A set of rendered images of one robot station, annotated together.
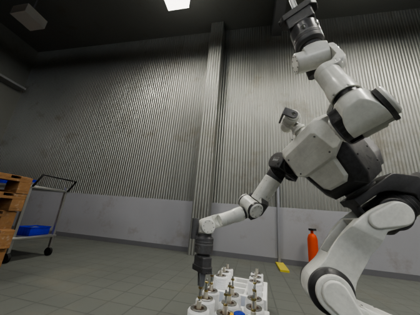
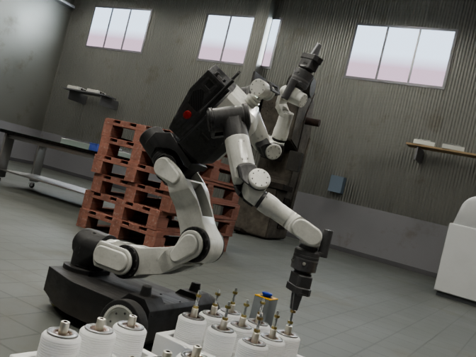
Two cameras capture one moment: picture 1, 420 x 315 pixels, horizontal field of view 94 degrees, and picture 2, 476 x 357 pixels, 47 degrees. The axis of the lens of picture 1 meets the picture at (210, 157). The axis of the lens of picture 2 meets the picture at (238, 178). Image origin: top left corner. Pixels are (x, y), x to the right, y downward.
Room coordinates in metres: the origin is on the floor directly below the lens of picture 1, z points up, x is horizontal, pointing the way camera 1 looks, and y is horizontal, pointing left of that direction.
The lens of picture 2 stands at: (2.92, 0.25, 0.70)
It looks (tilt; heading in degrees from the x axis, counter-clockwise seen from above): 1 degrees up; 197
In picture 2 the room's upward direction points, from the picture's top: 14 degrees clockwise
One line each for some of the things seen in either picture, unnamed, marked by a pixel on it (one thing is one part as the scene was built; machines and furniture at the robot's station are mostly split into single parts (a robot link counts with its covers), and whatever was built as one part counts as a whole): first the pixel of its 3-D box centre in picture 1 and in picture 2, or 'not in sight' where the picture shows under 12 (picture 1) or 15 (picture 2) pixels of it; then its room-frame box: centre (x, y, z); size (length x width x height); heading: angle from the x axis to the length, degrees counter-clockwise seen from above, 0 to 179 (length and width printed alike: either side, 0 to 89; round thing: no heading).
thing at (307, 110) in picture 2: not in sight; (273, 152); (-5.94, -1.89, 1.39); 1.42 x 1.22 x 2.78; 166
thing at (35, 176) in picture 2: not in sight; (80, 171); (-3.20, -3.60, 0.41); 2.36 x 0.90 x 0.82; 79
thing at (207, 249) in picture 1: (203, 256); (301, 274); (1.03, -0.01, 0.46); 0.13 x 0.10 x 0.12; 33
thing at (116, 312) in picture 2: not in sight; (122, 326); (1.05, -0.60, 0.10); 0.20 x 0.05 x 0.20; 77
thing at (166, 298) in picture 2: not in sight; (125, 280); (0.73, -0.78, 0.19); 0.64 x 0.52 x 0.33; 77
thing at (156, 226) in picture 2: not in sight; (171, 189); (-2.16, -1.90, 0.52); 1.40 x 0.96 x 1.04; 168
